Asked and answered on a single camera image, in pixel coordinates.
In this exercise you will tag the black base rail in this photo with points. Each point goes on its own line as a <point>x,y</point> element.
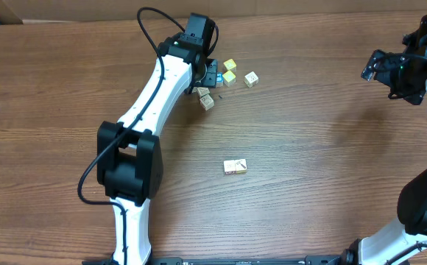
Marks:
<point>308,260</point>

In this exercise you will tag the yellow block upper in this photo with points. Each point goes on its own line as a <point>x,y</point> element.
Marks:
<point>230,65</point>

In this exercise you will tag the yellow block lower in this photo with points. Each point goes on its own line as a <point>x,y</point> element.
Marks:
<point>229,78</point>

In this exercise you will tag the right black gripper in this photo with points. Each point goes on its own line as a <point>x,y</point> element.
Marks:
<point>394,78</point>

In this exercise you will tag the blue letter block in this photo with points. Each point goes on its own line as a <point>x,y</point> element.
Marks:
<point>219,80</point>

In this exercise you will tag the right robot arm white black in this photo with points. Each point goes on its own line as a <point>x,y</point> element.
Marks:
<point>406,235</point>

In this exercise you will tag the cardboard box edge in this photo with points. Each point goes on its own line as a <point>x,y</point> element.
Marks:
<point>17,11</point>

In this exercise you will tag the yellow block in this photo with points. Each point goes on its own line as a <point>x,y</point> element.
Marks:
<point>229,78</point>
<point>230,65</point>

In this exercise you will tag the wood block red side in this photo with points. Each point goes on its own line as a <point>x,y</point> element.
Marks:
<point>207,102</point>

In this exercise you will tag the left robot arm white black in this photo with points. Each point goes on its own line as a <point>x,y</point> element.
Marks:
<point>129,160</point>

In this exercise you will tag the natural wood picture block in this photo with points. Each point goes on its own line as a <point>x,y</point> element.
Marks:
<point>202,91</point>

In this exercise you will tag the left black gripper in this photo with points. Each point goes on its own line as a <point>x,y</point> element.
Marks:
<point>210,73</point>

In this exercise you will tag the natural wood block right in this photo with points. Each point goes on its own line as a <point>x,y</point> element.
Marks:
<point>251,79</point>

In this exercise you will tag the natural block letter B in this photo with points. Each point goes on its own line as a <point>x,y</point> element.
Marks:
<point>229,166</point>

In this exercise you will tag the natural block number 4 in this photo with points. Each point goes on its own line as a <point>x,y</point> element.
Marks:
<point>240,166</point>

